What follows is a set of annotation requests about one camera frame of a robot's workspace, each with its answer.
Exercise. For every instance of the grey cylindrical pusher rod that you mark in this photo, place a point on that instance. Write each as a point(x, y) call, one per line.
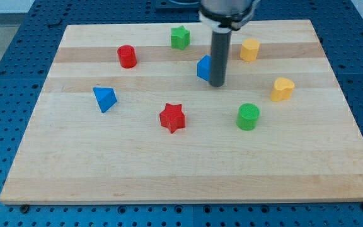
point(219, 56)

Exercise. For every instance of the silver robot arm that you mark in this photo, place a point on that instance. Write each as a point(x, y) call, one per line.
point(224, 17)

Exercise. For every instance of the green star block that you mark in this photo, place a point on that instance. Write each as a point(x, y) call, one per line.
point(180, 38)

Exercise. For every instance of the red star block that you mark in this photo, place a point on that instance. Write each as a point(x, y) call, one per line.
point(172, 117)

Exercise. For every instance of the yellow hexagon block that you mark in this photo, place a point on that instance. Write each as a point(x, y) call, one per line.
point(249, 49)

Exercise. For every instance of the blue cube block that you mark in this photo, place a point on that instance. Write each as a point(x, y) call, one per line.
point(203, 67)

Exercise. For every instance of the green cylinder block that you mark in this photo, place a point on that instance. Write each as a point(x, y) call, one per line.
point(247, 117)

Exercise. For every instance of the yellow heart block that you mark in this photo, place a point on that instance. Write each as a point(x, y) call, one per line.
point(282, 89)

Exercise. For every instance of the red cylinder block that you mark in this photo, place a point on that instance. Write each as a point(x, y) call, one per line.
point(127, 57)

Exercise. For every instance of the wooden board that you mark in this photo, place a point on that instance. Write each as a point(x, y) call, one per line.
point(304, 149)

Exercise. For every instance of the blue triangle block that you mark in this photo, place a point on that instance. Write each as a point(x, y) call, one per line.
point(105, 98)

